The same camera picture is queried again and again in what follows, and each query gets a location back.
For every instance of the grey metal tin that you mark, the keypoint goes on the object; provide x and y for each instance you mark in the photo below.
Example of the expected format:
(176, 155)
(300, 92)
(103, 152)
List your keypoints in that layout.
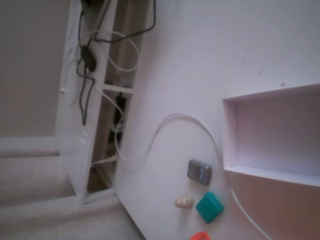
(200, 172)

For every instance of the green cube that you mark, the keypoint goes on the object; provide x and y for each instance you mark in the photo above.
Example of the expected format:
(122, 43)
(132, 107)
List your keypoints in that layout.
(209, 207)

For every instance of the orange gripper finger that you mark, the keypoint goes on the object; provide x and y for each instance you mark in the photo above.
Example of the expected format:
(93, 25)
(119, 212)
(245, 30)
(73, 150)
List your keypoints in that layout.
(200, 235)

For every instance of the black power adapter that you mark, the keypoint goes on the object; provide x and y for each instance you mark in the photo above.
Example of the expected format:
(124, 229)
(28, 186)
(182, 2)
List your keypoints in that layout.
(87, 58)

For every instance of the white cardboard bin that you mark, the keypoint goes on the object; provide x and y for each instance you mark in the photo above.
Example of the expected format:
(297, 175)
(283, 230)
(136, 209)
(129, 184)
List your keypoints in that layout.
(275, 140)

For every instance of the black power plug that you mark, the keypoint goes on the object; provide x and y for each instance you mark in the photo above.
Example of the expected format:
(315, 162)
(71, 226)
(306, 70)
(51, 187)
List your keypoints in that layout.
(120, 105)

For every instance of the white furniture frame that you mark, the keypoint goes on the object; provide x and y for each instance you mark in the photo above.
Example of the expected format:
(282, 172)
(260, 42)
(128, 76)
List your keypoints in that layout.
(75, 150)

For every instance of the beige bear figurine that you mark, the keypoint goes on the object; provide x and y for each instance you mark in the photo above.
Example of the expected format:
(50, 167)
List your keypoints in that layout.
(183, 201)

